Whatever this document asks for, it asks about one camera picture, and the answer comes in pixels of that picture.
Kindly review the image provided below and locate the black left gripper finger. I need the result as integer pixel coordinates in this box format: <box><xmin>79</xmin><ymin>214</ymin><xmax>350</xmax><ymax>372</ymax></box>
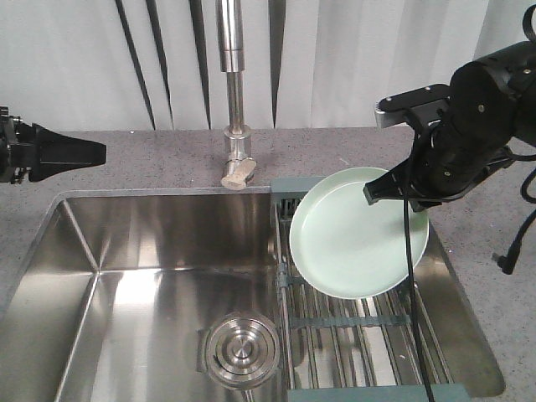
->
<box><xmin>28</xmin><ymin>142</ymin><xmax>106</xmax><ymax>183</ymax></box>
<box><xmin>33</xmin><ymin>124</ymin><xmax>106</xmax><ymax>155</ymax></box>

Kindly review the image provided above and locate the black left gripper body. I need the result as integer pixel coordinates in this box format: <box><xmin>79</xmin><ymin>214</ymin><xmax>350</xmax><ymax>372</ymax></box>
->
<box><xmin>1</xmin><ymin>106</ymin><xmax>39</xmax><ymax>184</ymax></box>

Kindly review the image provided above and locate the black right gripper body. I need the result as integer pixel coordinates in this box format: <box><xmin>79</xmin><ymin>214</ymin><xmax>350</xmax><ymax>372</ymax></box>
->
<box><xmin>401</xmin><ymin>104</ymin><xmax>509</xmax><ymax>205</ymax></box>

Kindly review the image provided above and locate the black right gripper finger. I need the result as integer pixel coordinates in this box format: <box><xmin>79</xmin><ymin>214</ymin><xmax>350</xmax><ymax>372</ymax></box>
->
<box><xmin>409</xmin><ymin>198</ymin><xmax>442</xmax><ymax>212</ymax></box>
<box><xmin>363</xmin><ymin>161</ymin><xmax>415</xmax><ymax>205</ymax></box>

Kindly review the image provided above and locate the light green round plate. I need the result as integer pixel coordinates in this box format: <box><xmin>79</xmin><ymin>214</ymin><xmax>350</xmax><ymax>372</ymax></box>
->
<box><xmin>289</xmin><ymin>167</ymin><xmax>430</xmax><ymax>299</ymax></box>

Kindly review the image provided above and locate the steel kitchen faucet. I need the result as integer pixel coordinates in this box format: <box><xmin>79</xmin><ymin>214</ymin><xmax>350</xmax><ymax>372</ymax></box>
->
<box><xmin>215</xmin><ymin>0</ymin><xmax>256</xmax><ymax>191</ymax></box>

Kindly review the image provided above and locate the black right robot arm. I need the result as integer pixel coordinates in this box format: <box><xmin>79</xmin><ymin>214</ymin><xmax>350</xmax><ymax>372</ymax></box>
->
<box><xmin>363</xmin><ymin>41</ymin><xmax>535</xmax><ymax>211</ymax></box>

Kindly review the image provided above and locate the grey-green sink dish rack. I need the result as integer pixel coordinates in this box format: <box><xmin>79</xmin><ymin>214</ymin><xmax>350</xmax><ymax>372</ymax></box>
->
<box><xmin>271</xmin><ymin>178</ymin><xmax>472</xmax><ymax>401</ymax></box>

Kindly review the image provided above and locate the white pleated curtain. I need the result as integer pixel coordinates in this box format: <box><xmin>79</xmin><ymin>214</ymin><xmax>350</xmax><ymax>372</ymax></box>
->
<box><xmin>1</xmin><ymin>1</ymin><xmax>528</xmax><ymax>131</ymax></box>

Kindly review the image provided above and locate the stainless steel sink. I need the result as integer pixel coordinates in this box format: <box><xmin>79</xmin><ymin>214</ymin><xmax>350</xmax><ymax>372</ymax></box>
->
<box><xmin>1</xmin><ymin>190</ymin><xmax>505</xmax><ymax>401</ymax></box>

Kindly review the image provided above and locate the steel sink drain cover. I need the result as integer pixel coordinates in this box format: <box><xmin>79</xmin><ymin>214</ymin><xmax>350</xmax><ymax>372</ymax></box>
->
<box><xmin>203</xmin><ymin>312</ymin><xmax>281</xmax><ymax>390</ymax></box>

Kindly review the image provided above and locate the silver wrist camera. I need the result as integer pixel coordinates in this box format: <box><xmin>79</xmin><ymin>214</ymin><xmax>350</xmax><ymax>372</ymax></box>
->
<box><xmin>374</xmin><ymin>84</ymin><xmax>450</xmax><ymax>128</ymax></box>

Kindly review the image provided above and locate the black camera cable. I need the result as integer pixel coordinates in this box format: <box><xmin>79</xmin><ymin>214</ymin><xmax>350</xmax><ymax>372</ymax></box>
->
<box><xmin>401</xmin><ymin>0</ymin><xmax>536</xmax><ymax>402</ymax></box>

